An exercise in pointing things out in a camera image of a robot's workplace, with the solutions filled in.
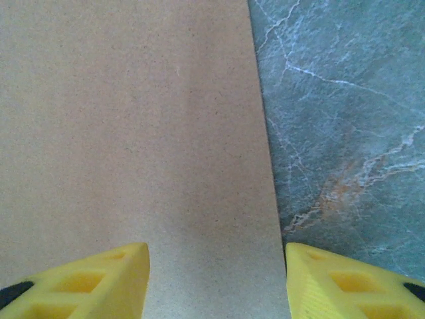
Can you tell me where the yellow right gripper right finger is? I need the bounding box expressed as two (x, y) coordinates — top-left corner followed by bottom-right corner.
(285, 242), (425, 319)

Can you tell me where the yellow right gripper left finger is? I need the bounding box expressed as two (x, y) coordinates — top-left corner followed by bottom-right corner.
(0, 242), (151, 319)

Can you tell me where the brown frame backing board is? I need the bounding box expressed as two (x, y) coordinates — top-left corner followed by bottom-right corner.
(0, 0), (290, 319)

